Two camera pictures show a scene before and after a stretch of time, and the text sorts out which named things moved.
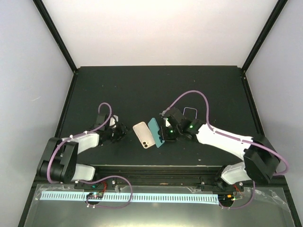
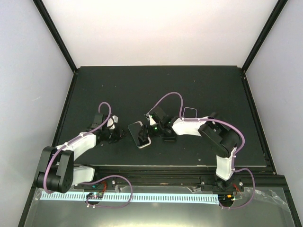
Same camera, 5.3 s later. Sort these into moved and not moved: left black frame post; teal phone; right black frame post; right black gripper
Moved: teal phone; right black gripper
Not moved: right black frame post; left black frame post
